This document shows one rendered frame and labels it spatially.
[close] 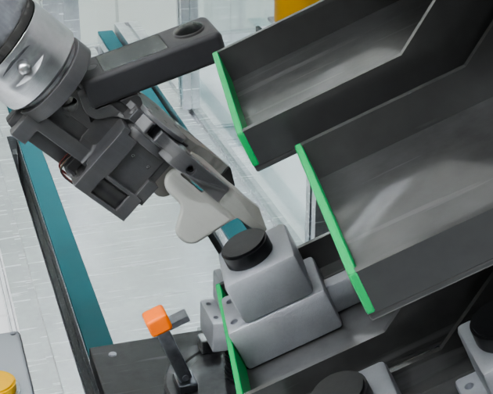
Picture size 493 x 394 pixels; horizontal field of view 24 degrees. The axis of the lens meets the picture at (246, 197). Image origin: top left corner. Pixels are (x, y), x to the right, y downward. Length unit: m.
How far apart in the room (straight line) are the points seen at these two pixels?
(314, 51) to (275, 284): 0.14
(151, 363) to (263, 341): 0.43
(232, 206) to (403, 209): 0.41
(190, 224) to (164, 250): 0.52
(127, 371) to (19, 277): 0.24
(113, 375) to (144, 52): 0.35
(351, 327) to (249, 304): 0.06
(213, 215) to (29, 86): 0.18
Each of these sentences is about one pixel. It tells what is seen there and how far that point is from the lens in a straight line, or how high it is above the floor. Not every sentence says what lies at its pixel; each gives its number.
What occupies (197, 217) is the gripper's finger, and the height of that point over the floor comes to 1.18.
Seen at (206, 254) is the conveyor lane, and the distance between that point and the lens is 1.41.
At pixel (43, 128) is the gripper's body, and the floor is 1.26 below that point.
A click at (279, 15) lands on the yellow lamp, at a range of 1.11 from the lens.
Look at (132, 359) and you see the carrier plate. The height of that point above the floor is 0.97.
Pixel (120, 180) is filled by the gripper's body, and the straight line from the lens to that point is 0.89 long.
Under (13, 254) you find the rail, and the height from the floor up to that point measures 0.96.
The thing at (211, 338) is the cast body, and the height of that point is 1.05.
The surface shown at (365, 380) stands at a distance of 0.55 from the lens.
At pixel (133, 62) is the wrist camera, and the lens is 0.87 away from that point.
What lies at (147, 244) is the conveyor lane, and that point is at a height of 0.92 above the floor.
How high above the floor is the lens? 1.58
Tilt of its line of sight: 25 degrees down
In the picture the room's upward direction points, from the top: straight up
